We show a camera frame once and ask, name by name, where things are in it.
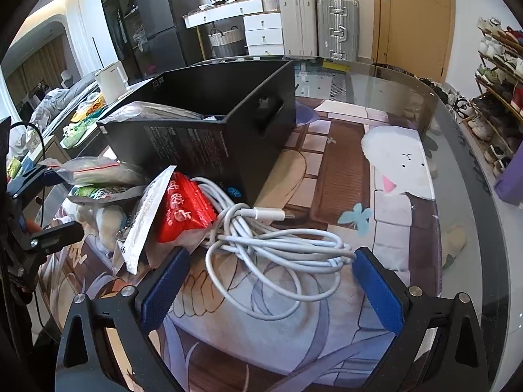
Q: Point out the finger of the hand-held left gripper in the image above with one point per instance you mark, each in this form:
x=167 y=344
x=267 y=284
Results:
x=59 y=232
x=39 y=172

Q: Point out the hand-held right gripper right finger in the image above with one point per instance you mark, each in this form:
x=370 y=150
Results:
x=378 y=294

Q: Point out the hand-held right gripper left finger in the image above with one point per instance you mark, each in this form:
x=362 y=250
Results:
x=163 y=290

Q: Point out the cream soft cloth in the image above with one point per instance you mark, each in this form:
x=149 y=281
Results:
x=108 y=222

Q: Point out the green white snack packet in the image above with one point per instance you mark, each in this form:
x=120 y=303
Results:
x=98 y=192

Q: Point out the clear zip bag white gloves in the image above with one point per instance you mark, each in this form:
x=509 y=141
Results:
x=98 y=173

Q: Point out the white medicine packet green print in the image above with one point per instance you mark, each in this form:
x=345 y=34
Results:
x=141 y=228

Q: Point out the red white snack packet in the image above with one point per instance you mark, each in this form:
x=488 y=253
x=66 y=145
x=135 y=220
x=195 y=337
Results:
x=184 y=216

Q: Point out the clear plastic bag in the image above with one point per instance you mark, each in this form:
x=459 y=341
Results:
x=163 y=110

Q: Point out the black cardboard box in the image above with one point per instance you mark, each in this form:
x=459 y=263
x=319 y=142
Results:
x=196 y=143

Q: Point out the grey blanket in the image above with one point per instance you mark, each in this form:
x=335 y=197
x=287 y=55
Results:
x=61 y=98

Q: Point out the brown curtain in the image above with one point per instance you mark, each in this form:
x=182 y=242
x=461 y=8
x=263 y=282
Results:
x=41 y=65

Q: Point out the white electric kettle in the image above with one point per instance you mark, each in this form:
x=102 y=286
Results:
x=112 y=79

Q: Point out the dark glass wardrobe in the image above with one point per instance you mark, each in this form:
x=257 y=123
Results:
x=118 y=24

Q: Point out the purple bag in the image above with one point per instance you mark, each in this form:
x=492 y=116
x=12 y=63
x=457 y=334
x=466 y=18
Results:
x=510 y=181

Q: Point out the black refrigerator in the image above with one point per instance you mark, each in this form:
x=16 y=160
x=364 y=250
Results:
x=163 y=20

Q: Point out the wicker basket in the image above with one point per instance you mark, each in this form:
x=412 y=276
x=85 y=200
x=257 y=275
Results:
x=225 y=43

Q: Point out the shoe rack with shoes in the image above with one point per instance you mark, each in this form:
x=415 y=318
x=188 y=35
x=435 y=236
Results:
x=498 y=90

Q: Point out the white drawer dresser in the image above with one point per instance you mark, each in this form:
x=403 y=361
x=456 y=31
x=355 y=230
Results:
x=261 y=28

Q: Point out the silver suitcase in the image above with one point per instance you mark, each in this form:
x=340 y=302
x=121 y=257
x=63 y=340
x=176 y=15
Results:
x=337 y=28

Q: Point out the wooden door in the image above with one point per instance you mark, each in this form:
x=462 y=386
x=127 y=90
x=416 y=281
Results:
x=412 y=20

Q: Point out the white suitcase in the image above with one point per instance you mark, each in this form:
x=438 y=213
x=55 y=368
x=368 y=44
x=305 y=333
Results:
x=297 y=24

